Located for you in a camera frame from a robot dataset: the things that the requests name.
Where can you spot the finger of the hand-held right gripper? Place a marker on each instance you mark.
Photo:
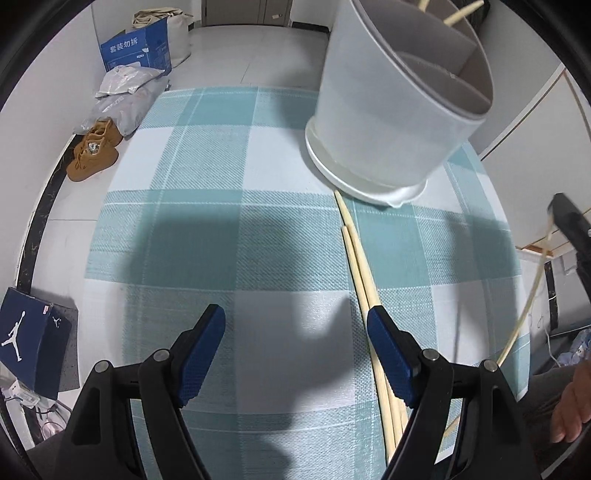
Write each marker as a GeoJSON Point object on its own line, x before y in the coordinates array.
{"type": "Point", "coordinates": [575, 226]}

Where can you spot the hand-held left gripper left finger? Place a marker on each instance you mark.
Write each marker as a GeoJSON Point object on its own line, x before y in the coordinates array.
{"type": "Point", "coordinates": [203, 355]}

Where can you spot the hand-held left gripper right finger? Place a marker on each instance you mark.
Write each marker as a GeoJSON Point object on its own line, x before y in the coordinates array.
{"type": "Point", "coordinates": [390, 355]}

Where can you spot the white divided utensil holder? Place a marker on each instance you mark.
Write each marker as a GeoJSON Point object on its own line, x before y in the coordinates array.
{"type": "Point", "coordinates": [383, 115]}

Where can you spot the person's right hand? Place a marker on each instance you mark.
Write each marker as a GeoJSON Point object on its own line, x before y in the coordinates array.
{"type": "Point", "coordinates": [570, 406]}

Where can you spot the white wardrobe with gold trim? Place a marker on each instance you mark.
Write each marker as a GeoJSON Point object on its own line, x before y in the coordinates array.
{"type": "Point", "coordinates": [531, 138]}

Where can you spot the blue patterned cloth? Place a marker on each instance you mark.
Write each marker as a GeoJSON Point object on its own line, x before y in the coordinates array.
{"type": "Point", "coordinates": [577, 348]}

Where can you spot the teal checkered tablecloth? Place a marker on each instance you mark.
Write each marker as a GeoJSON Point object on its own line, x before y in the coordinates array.
{"type": "Point", "coordinates": [231, 230]}

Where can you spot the person's grey trouser leg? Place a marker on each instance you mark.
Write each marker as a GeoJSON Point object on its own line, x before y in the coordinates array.
{"type": "Point", "coordinates": [542, 415]}

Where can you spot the blue shoe box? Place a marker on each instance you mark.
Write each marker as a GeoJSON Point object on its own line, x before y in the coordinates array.
{"type": "Point", "coordinates": [27, 337]}

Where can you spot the white power strip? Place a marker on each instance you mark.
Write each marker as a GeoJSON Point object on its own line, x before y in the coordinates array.
{"type": "Point", "coordinates": [18, 392]}

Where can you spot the brown shoe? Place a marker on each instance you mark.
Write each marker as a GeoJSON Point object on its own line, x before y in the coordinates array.
{"type": "Point", "coordinates": [108, 131]}
{"type": "Point", "coordinates": [92, 159]}

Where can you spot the grey plastic parcel bag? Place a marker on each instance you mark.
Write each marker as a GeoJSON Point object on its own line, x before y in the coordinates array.
{"type": "Point", "coordinates": [124, 108]}

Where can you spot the white plastic parcel bag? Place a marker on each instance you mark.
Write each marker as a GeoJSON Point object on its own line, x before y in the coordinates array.
{"type": "Point", "coordinates": [124, 81]}

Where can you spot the blue cardboard box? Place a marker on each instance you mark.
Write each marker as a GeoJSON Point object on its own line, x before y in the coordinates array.
{"type": "Point", "coordinates": [134, 46]}

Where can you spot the beige canvas tote bag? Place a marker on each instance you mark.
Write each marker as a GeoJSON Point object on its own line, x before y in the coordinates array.
{"type": "Point", "coordinates": [178, 37]}

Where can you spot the grey entrance door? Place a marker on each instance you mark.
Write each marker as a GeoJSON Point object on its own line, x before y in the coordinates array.
{"type": "Point", "coordinates": [244, 11]}

